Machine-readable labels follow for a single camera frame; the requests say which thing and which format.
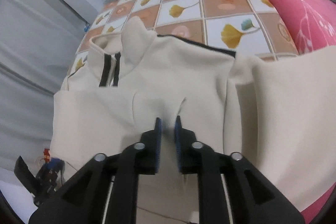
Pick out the cream jacket with black trim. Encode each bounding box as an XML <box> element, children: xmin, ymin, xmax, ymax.
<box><xmin>51</xmin><ymin>17</ymin><xmax>335</xmax><ymax>223</ymax></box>

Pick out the white curtain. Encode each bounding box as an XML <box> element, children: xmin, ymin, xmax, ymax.
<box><xmin>1</xmin><ymin>0</ymin><xmax>97</xmax><ymax>184</ymax></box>

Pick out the pink floral blanket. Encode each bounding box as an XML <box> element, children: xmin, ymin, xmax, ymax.
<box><xmin>223</xmin><ymin>0</ymin><xmax>336</xmax><ymax>223</ymax></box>

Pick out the checkered ginkgo bed sheet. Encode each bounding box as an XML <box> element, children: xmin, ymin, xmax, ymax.
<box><xmin>62</xmin><ymin>0</ymin><xmax>298</xmax><ymax>94</ymax></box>

